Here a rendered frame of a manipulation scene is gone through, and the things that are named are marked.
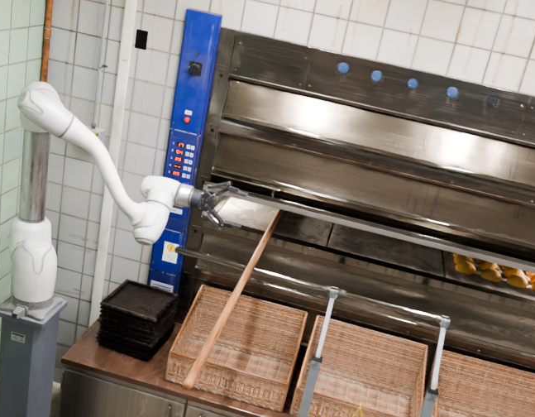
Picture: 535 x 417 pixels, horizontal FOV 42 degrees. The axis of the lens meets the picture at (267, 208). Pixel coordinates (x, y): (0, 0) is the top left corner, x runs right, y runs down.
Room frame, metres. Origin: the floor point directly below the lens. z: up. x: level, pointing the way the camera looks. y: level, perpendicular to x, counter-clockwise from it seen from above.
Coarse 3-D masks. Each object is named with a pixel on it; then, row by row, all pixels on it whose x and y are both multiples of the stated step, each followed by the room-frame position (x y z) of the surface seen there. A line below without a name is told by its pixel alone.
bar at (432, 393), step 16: (192, 256) 2.76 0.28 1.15; (208, 256) 2.75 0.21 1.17; (256, 272) 2.72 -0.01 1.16; (272, 272) 2.72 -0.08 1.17; (320, 288) 2.68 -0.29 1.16; (336, 288) 2.69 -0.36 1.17; (384, 304) 2.65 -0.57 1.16; (432, 320) 2.62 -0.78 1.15; (448, 320) 2.61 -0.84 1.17; (320, 336) 2.54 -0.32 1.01; (320, 352) 2.49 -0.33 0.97; (432, 384) 2.43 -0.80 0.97; (304, 400) 2.45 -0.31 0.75; (432, 400) 2.39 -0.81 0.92; (304, 416) 2.45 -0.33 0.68
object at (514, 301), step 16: (208, 224) 3.14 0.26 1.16; (256, 240) 3.10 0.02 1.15; (272, 240) 3.09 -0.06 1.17; (288, 240) 3.10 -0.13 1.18; (320, 256) 3.06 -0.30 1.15; (336, 256) 3.05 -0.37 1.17; (352, 256) 3.06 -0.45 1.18; (384, 272) 3.02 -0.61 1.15; (400, 272) 3.01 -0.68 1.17; (416, 272) 3.03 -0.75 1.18; (448, 288) 2.98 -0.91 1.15; (464, 288) 2.97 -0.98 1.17; (480, 288) 2.99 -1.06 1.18; (512, 304) 2.94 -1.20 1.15; (528, 304) 2.93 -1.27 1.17
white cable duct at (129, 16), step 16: (128, 0) 3.19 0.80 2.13; (128, 16) 3.19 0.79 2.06; (128, 32) 3.19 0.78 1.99; (128, 48) 3.19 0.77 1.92; (128, 64) 3.19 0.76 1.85; (112, 128) 3.19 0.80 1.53; (112, 144) 3.19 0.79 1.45; (112, 160) 3.19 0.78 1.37; (96, 272) 3.19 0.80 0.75; (96, 288) 3.19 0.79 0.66; (96, 304) 3.19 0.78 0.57
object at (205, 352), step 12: (276, 216) 3.31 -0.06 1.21; (264, 240) 2.97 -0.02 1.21; (252, 264) 2.69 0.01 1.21; (240, 288) 2.46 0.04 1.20; (228, 300) 2.34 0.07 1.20; (228, 312) 2.25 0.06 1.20; (216, 324) 2.15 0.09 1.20; (216, 336) 2.08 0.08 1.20; (204, 348) 1.98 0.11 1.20; (204, 360) 1.92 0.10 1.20; (192, 372) 1.83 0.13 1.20; (192, 384) 1.79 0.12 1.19
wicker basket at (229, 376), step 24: (216, 288) 3.09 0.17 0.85; (192, 312) 2.92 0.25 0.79; (216, 312) 3.06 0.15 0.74; (240, 312) 3.05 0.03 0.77; (264, 312) 3.04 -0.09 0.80; (288, 312) 3.04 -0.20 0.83; (192, 336) 3.03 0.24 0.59; (240, 336) 3.02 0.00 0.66; (264, 336) 3.01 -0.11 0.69; (288, 336) 3.00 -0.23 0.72; (168, 360) 2.64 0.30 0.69; (192, 360) 2.63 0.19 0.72; (216, 360) 2.87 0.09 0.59; (240, 360) 2.91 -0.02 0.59; (264, 360) 2.95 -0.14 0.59; (288, 360) 2.97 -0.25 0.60; (216, 384) 2.61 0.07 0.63; (240, 384) 2.60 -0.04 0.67; (264, 384) 2.59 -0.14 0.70; (288, 384) 2.58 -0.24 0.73
